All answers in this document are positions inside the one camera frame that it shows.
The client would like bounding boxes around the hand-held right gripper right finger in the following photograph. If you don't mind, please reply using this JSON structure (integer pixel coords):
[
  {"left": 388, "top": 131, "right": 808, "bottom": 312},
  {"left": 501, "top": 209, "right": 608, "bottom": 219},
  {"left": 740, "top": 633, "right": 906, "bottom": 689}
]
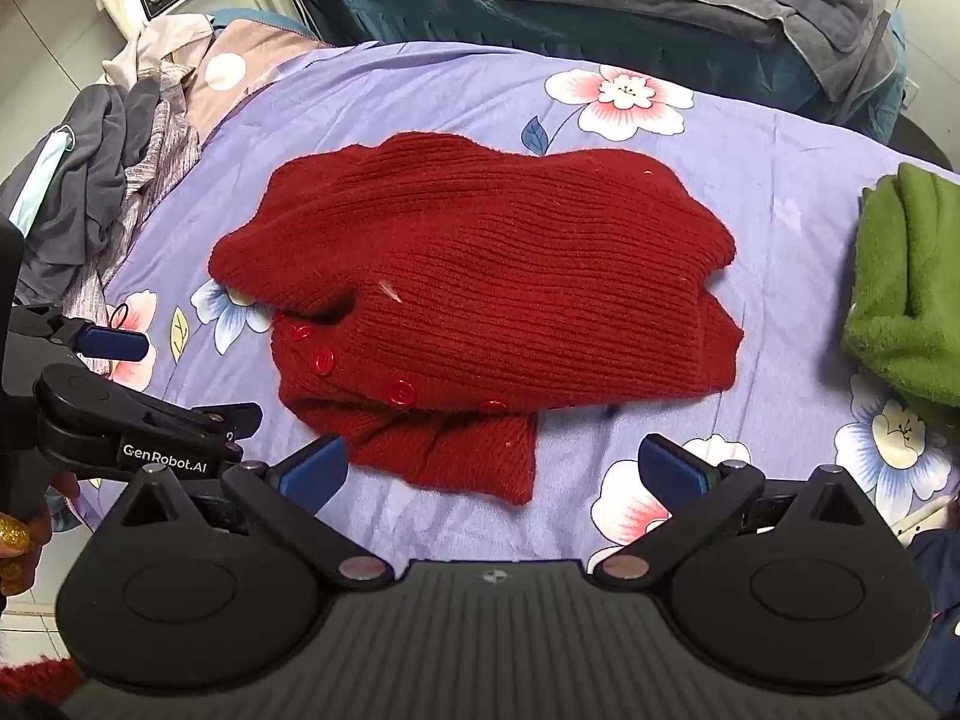
[{"left": 589, "top": 433, "right": 902, "bottom": 590}]

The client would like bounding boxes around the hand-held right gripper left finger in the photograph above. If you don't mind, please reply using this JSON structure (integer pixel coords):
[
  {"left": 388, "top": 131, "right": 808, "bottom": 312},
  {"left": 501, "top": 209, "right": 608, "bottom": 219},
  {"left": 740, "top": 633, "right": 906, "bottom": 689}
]
[{"left": 112, "top": 433, "right": 396, "bottom": 590}]

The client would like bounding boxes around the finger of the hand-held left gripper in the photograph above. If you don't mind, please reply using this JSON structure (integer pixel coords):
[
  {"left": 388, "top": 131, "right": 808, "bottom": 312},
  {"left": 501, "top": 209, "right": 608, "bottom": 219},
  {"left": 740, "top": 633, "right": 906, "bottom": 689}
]
[
  {"left": 15, "top": 304, "right": 149, "bottom": 362},
  {"left": 139, "top": 400, "right": 265, "bottom": 458}
]

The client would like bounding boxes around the red knitted cardigan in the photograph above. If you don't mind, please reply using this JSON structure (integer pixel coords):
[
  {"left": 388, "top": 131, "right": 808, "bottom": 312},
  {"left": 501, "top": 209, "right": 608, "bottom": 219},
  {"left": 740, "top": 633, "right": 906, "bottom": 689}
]
[{"left": 208, "top": 131, "right": 745, "bottom": 505}]

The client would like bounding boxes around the person's left hand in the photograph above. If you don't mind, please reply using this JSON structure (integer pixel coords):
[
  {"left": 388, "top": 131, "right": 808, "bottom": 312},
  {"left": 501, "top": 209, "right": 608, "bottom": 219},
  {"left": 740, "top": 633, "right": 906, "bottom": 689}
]
[{"left": 0, "top": 472, "right": 80, "bottom": 602}]

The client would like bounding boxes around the dark grey garment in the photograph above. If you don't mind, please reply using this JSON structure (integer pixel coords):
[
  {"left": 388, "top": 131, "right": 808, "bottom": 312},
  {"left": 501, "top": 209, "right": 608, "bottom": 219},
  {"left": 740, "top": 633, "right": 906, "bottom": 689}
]
[{"left": 0, "top": 82, "right": 164, "bottom": 308}]

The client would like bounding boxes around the light blue face mask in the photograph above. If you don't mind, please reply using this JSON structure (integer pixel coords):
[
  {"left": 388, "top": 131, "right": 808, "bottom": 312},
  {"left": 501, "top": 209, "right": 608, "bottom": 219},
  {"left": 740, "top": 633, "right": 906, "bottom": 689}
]
[{"left": 6, "top": 127, "right": 77, "bottom": 238}]

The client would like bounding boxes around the grey striped garment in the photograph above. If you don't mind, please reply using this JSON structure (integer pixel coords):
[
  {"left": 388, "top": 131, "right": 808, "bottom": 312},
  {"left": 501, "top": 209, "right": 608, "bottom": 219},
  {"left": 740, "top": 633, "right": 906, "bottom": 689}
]
[{"left": 67, "top": 64, "right": 209, "bottom": 316}]

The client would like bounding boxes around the white stick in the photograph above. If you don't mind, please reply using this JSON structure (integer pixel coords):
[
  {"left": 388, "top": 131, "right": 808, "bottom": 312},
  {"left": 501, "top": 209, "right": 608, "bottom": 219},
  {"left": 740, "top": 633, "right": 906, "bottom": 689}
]
[{"left": 896, "top": 499, "right": 955, "bottom": 539}]

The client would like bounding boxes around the dark blue cloth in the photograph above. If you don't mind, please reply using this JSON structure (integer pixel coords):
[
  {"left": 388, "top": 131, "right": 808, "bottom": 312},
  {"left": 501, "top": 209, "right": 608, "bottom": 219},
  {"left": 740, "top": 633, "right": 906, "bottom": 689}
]
[{"left": 904, "top": 495, "right": 960, "bottom": 620}]

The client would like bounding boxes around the green fuzzy cloth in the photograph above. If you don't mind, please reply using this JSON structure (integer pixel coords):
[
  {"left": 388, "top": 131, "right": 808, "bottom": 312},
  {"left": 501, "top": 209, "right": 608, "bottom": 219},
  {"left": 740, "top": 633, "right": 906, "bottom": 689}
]
[{"left": 840, "top": 161, "right": 960, "bottom": 430}]

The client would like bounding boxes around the beige garment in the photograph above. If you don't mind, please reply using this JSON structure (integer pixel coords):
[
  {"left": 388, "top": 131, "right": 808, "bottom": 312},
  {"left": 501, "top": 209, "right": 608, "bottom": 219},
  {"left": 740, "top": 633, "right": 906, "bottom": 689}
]
[{"left": 101, "top": 15, "right": 218, "bottom": 91}]

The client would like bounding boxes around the pink pillow with white dot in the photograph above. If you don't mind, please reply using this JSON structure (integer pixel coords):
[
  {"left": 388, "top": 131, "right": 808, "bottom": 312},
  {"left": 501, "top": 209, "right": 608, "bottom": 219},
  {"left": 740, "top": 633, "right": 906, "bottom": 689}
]
[{"left": 184, "top": 19, "right": 332, "bottom": 145}]

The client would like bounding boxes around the purple floral bed sheet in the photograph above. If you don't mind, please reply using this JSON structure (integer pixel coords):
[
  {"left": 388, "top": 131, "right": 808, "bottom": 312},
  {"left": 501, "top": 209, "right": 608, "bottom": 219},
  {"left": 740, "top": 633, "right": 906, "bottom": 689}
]
[{"left": 45, "top": 41, "right": 960, "bottom": 565}]

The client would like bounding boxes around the teal bed cover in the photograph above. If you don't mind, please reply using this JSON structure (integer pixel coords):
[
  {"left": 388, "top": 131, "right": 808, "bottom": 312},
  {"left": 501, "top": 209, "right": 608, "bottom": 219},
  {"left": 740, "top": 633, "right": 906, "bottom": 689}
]
[{"left": 274, "top": 0, "right": 905, "bottom": 147}]

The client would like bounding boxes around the grey folded blanket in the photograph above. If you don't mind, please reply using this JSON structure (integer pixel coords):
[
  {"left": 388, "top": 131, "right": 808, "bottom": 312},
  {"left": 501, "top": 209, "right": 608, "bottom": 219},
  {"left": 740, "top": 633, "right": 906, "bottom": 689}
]
[{"left": 671, "top": 0, "right": 901, "bottom": 104}]

